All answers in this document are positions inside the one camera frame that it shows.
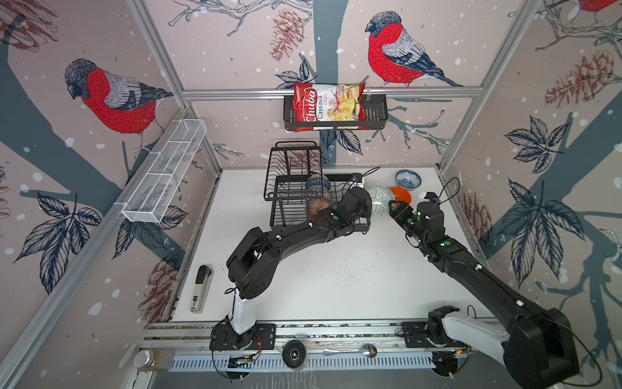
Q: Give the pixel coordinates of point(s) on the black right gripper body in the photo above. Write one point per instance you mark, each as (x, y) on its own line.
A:
(407, 221)

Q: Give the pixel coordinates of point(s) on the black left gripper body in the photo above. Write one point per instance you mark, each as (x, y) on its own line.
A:
(364, 212)

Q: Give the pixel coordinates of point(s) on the green patterned bowl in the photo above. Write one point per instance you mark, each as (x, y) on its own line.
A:
(381, 197)

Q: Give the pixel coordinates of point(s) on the brown white patterned bowl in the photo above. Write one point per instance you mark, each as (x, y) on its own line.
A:
(318, 193)

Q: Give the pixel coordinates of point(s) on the red orange patterned bowl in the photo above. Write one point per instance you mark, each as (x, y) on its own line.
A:
(317, 205)

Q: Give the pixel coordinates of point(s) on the blue triangle patterned bowl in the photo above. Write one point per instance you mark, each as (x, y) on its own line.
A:
(318, 182)

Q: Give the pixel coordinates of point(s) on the black wire dish rack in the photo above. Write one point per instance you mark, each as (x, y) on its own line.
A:
(297, 186)

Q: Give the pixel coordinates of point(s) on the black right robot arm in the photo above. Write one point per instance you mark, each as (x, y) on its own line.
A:
(535, 345)

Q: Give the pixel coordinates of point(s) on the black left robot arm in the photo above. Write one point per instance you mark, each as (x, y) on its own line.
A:
(253, 264)

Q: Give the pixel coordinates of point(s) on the orange plastic bowl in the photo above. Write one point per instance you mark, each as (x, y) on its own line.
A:
(401, 195)

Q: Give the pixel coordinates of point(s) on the blue floral white bowl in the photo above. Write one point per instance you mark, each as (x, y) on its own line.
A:
(408, 180)

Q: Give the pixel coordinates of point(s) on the red cassava chips bag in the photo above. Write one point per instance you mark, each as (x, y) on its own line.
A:
(323, 103)

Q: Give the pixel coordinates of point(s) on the metal spoon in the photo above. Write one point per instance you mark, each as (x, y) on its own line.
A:
(366, 350)

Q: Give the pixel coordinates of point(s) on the black round tape roll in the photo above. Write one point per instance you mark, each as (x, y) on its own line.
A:
(294, 355)

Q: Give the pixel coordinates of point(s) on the grey black handheld device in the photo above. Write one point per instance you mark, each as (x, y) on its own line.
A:
(202, 285)

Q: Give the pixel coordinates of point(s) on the glass jar metal lid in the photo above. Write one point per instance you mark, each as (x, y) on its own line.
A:
(149, 359)

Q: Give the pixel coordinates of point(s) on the dark wall shelf basket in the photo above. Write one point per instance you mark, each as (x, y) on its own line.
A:
(368, 113)

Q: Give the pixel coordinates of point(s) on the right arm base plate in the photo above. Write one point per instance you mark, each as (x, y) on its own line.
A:
(415, 335)

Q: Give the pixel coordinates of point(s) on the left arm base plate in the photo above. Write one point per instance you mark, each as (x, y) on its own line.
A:
(260, 337)

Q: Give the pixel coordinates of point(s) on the white wire mesh basket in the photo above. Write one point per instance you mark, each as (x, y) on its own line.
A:
(156, 190)

